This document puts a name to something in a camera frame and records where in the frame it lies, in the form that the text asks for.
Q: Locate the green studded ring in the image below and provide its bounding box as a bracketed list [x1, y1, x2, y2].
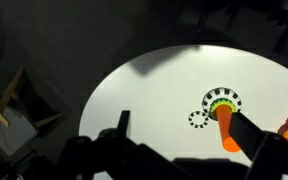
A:
[208, 98, 238, 120]

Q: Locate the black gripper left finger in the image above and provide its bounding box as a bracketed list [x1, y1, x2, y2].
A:
[117, 110, 130, 136]

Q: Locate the large black white striped ring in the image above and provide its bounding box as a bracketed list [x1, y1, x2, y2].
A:
[201, 86, 243, 116]

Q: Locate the small black white striped ring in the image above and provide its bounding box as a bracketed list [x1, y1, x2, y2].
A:
[188, 110, 210, 129]

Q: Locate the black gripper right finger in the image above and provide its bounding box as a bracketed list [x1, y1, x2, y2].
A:
[229, 113, 273, 161]

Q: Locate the orange ring stacking stand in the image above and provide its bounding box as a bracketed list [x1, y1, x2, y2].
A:
[215, 105, 240, 152]

